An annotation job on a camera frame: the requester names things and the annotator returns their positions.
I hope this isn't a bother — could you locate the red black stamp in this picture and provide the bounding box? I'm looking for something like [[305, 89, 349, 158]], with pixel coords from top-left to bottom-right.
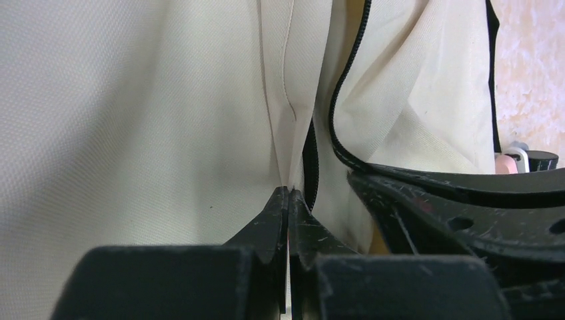
[[526, 150, 559, 172]]

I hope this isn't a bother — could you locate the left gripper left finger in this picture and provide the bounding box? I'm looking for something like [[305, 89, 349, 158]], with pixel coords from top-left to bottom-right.
[[52, 187, 289, 319]]

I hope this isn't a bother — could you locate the beige canvas student bag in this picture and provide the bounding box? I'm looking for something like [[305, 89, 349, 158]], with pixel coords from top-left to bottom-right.
[[1, 1, 494, 319]]

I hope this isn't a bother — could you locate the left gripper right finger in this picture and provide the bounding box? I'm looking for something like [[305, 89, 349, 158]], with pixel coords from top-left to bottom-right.
[[288, 190, 511, 319]]

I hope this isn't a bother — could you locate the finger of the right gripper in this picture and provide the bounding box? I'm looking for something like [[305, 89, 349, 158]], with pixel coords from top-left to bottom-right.
[[348, 172, 564, 319], [362, 164, 564, 209]]

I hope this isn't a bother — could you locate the pink white correction tape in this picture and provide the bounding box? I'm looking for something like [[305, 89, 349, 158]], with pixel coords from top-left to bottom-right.
[[495, 141, 530, 175]]

